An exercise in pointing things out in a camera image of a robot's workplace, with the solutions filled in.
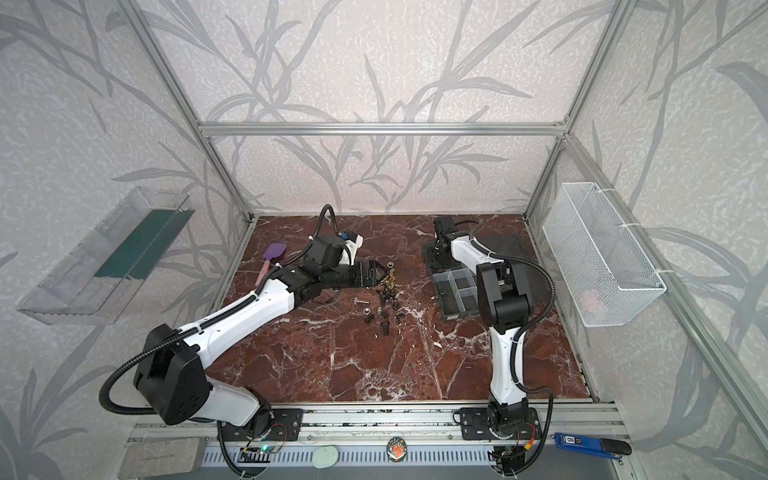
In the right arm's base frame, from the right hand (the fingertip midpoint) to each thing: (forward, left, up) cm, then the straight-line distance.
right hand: (437, 253), depth 104 cm
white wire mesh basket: (-30, -31, +31) cm, 53 cm away
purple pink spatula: (+2, +61, -2) cm, 61 cm away
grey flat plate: (-58, +68, +2) cm, 90 cm away
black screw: (-26, +17, -2) cm, 31 cm away
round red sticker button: (-57, +13, -2) cm, 58 cm away
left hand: (-17, +18, +18) cm, 30 cm away
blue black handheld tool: (-56, -38, -5) cm, 68 cm away
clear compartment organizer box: (-16, -5, 0) cm, 17 cm away
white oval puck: (-58, +30, 0) cm, 65 cm away
